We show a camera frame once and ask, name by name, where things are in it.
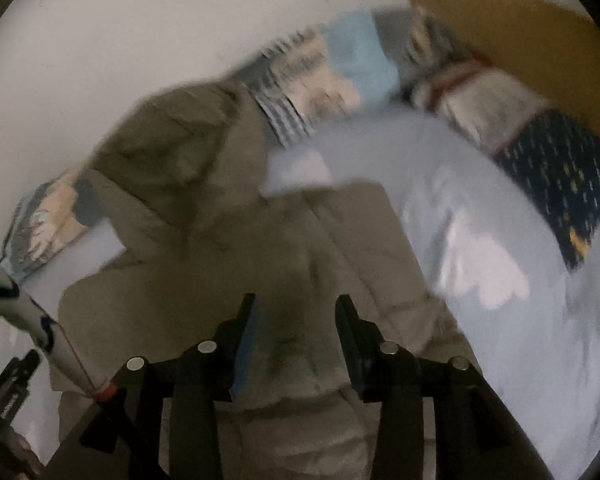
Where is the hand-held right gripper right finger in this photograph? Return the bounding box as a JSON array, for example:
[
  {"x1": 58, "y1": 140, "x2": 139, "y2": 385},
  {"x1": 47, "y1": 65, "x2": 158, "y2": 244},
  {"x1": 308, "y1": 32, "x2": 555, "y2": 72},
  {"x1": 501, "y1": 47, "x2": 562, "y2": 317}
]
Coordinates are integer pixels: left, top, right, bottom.
[{"x1": 334, "y1": 295, "x2": 552, "y2": 480}]

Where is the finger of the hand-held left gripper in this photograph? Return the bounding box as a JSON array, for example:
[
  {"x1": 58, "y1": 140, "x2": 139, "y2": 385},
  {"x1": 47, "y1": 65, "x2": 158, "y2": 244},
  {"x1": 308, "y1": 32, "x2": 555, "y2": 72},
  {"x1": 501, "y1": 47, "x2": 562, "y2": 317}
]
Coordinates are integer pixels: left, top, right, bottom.
[{"x1": 0, "y1": 348, "x2": 43, "y2": 433}]

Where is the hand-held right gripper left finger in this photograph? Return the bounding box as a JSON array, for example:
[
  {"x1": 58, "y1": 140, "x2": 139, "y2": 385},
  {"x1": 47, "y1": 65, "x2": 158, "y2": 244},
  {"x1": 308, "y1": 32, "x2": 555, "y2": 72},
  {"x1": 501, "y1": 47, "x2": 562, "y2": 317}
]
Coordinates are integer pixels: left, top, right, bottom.
[{"x1": 45, "y1": 293, "x2": 257, "y2": 480}]

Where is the olive green jacket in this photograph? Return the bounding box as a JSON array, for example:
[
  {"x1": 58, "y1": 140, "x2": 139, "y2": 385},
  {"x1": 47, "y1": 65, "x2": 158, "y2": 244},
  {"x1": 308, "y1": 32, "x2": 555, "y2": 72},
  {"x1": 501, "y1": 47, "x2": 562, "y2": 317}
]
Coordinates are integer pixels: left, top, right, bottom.
[{"x1": 50, "y1": 80, "x2": 481, "y2": 480}]

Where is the white tube with red band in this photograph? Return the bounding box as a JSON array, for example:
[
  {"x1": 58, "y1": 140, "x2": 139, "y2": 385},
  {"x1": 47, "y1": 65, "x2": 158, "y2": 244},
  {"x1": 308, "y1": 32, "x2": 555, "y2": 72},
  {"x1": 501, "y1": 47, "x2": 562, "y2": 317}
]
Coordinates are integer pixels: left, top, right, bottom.
[{"x1": 0, "y1": 242, "x2": 119, "y2": 404}]

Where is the light blue cloud print bedsheet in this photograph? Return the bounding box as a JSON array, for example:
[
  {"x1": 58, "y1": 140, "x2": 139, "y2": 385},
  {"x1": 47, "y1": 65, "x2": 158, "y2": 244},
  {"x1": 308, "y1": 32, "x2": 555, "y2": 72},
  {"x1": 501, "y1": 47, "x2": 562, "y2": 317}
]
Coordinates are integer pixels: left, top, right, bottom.
[{"x1": 15, "y1": 110, "x2": 600, "y2": 476}]

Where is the star print pillow with red trim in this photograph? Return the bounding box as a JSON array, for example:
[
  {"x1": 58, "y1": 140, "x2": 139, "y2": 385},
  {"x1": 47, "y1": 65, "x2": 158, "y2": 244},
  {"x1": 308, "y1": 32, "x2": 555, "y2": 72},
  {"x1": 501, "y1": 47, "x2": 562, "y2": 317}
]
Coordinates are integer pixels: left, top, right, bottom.
[{"x1": 410, "y1": 60, "x2": 600, "y2": 272}]

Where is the patchwork printed blanket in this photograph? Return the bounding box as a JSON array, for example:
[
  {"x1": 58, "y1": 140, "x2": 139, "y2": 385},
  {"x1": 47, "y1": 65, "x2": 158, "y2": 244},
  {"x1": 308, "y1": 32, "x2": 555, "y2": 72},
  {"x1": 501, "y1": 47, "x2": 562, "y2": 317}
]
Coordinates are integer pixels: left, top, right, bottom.
[{"x1": 0, "y1": 5, "x2": 486, "y2": 283}]

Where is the yellow wooden headboard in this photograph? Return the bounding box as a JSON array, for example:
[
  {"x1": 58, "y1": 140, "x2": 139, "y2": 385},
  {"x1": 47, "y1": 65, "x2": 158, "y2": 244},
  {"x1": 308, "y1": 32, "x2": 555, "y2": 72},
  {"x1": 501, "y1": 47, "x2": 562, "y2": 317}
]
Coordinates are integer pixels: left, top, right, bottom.
[{"x1": 409, "y1": 0, "x2": 600, "y2": 152}]

